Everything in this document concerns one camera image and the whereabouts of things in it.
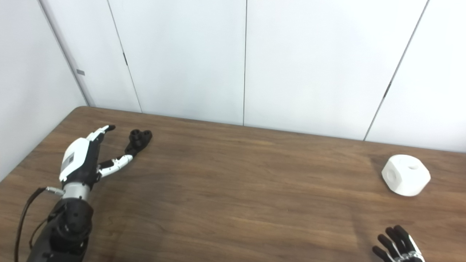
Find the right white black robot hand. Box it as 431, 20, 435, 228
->
372, 225, 426, 262

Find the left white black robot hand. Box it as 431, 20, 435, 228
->
59, 125, 134, 187

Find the black plastic holder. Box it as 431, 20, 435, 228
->
125, 129, 153, 158

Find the round white plastic piece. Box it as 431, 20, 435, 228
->
381, 154, 431, 197

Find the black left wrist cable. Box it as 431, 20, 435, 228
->
14, 187, 64, 262

